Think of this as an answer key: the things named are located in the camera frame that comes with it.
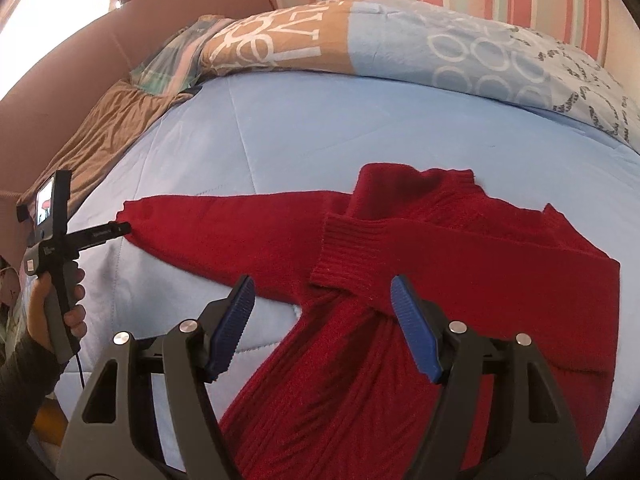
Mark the pink bed frame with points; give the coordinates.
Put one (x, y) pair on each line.
(75, 55)

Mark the person's left forearm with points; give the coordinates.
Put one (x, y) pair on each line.
(25, 385)

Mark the brown bed sheet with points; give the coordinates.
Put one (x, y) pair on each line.
(110, 130)

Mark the striped green and pink pillow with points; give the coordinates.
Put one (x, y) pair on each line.
(170, 65)

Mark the red knit sweater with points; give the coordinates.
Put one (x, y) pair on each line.
(450, 270)

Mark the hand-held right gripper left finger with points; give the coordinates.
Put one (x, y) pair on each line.
(232, 320)

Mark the person's left hand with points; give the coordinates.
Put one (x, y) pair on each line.
(40, 315)

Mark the light blue quilted blanket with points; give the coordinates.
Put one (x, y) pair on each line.
(300, 135)

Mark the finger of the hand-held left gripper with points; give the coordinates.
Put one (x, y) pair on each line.
(100, 234)

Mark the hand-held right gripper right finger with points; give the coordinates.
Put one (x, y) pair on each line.
(412, 320)

